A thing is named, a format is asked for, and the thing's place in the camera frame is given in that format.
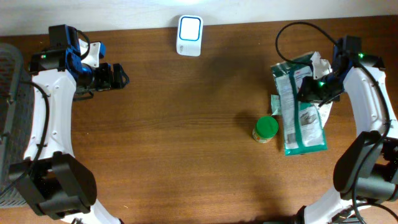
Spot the green 3M cloth package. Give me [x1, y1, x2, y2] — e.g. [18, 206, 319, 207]
[271, 52, 330, 156]

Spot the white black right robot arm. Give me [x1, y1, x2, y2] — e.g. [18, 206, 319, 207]
[296, 35, 397, 223]

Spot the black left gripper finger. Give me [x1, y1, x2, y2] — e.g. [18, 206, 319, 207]
[98, 63, 112, 90]
[112, 63, 130, 89]

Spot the white tube with gold cap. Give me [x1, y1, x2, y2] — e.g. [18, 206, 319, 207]
[318, 102, 333, 128]

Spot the green lid glass jar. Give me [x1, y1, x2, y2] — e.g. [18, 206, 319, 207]
[252, 116, 279, 143]

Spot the dark grey plastic basket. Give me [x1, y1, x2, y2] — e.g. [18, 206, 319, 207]
[1, 43, 34, 208]

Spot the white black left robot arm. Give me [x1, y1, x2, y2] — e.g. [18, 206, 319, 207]
[9, 24, 129, 223]

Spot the teal wet wipes pack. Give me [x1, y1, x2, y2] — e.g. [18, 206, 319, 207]
[271, 95, 282, 116]

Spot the white barcode scanner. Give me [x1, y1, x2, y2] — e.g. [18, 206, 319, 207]
[176, 15, 203, 57]

